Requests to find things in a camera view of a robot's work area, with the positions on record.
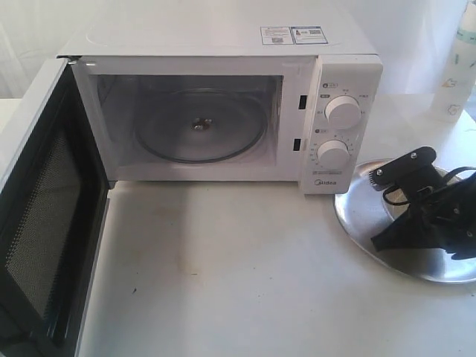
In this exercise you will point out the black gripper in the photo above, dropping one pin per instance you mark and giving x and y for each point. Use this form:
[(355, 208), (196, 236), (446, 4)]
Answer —
[(444, 219)]

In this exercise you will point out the white microwave door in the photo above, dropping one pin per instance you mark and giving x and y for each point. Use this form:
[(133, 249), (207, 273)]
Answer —
[(53, 203)]

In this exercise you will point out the white microwave oven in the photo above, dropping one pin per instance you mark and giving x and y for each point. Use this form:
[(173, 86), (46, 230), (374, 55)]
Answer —
[(293, 60)]

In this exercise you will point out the round steel tray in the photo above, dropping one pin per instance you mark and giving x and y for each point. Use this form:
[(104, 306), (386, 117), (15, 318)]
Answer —
[(363, 213)]

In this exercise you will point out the lower white control knob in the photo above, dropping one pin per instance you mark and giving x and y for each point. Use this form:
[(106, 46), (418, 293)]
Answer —
[(333, 155)]

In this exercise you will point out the white control knob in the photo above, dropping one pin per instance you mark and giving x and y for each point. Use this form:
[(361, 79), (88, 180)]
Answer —
[(343, 112), (333, 155)]

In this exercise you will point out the upper white control knob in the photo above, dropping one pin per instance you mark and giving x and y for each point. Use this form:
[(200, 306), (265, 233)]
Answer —
[(343, 112)]

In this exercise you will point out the white patterned bottle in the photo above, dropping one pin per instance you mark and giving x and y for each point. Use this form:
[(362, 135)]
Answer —
[(458, 76)]

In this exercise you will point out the glass turntable plate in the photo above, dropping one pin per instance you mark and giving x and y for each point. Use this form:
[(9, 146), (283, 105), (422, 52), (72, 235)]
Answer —
[(201, 126)]

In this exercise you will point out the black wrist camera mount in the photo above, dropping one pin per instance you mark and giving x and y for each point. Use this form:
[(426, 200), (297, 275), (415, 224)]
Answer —
[(413, 173)]

